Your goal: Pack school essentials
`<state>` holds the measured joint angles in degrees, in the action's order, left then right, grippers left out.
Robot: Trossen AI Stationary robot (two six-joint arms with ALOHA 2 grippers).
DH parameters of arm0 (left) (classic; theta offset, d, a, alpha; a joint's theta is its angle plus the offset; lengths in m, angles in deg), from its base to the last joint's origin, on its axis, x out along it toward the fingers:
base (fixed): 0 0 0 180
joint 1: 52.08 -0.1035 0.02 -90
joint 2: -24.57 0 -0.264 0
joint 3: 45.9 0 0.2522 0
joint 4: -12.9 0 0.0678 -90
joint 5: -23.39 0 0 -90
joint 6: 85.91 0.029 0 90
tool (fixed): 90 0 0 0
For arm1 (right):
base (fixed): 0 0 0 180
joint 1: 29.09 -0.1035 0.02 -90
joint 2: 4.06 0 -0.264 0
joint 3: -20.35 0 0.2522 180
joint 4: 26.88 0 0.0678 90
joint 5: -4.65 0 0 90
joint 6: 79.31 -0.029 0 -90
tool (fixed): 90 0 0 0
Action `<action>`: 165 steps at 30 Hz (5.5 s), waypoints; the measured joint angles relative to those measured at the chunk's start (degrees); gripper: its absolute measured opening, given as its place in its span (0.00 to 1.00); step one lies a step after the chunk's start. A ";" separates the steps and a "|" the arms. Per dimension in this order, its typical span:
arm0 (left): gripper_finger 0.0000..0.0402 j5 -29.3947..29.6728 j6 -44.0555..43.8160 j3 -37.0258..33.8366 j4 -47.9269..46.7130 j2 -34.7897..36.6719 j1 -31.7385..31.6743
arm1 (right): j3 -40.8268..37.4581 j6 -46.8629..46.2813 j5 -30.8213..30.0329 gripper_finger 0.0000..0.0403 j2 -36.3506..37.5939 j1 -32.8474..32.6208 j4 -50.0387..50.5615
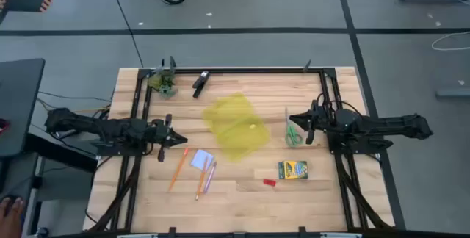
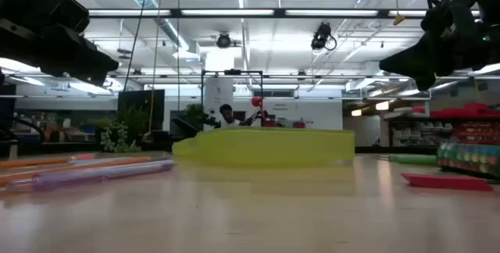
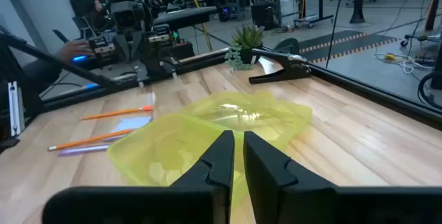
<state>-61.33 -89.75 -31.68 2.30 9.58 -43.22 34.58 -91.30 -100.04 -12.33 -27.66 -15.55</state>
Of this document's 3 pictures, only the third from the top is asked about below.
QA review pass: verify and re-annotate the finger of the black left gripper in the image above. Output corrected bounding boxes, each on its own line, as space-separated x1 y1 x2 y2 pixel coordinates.
129 32 143 62
115 32 131 62

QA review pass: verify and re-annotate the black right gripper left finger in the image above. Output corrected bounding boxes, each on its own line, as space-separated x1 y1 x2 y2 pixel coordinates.
41 129 236 224

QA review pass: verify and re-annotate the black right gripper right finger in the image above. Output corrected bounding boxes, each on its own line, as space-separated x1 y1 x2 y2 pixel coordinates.
243 130 442 224

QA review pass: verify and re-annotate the yellow-green translucent tray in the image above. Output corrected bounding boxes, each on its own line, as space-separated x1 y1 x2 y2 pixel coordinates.
106 91 314 214

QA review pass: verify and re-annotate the orange pencil with eraser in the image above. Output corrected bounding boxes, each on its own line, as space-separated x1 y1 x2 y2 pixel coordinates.
79 104 154 120
47 129 134 151

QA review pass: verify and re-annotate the purple translucent pen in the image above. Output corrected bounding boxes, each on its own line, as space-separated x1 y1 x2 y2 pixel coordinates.
57 133 127 158

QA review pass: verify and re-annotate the person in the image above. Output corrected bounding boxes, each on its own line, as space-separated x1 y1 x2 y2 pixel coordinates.
88 0 111 31

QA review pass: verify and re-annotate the black office chair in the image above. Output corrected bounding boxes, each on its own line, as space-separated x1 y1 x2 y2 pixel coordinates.
68 0 101 40

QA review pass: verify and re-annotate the person's hand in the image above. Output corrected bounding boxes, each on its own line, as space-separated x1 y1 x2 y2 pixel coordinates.
56 39 95 63

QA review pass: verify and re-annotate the black workbench top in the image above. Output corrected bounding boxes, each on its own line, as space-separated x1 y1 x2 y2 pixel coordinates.
153 6 218 31

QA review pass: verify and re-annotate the pale blue sticky note pad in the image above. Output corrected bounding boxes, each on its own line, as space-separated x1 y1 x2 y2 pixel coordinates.
110 115 153 135

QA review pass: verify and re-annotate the pale green trailing succulent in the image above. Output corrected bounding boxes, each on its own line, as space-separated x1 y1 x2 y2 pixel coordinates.
224 44 255 72

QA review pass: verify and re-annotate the spiky green potted plant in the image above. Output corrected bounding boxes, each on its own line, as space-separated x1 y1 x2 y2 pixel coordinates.
231 23 265 65

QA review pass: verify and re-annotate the silver aluminium extrusion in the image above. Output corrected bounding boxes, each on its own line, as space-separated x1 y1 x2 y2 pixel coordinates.
7 81 26 138

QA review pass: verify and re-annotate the black computer tower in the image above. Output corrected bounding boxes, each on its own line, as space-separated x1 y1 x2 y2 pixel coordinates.
250 1 281 30

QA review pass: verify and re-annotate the black mat with orange stripes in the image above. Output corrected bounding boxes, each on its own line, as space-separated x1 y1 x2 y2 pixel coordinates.
298 30 398 64

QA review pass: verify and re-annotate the black metal table frame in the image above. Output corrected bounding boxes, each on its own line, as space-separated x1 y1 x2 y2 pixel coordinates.
0 26 442 156

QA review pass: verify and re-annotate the black coiled floor cable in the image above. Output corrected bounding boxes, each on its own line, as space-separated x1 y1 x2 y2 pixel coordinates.
416 71 442 111

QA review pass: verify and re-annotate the white floor cable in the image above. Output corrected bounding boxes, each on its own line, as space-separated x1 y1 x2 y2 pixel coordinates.
372 51 434 75

